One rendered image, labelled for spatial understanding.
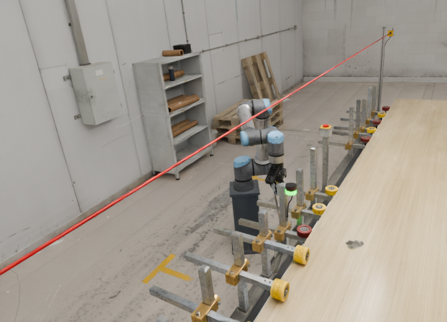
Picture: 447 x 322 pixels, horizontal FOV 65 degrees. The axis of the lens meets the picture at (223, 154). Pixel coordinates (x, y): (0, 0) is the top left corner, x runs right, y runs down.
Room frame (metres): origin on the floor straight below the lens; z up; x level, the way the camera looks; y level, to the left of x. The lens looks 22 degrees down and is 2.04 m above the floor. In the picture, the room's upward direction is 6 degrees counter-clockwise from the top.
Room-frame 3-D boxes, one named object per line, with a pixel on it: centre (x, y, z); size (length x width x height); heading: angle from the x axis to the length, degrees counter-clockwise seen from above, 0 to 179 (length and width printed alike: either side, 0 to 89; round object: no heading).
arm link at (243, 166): (2.74, -0.16, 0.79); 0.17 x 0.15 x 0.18; 88
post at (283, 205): (1.71, -0.31, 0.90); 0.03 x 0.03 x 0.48; 55
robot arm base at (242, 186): (2.74, -0.15, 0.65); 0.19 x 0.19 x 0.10
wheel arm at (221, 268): (1.28, 0.03, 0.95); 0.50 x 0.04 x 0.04; 55
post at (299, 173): (1.91, -0.45, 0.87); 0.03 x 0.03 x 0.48; 55
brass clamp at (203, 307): (1.07, 0.13, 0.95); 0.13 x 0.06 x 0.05; 145
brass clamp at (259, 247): (1.48, -0.15, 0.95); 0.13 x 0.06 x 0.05; 145
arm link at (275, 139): (1.84, -0.30, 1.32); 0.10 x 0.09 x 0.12; 178
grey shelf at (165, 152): (4.77, 0.59, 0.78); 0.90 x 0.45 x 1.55; 147
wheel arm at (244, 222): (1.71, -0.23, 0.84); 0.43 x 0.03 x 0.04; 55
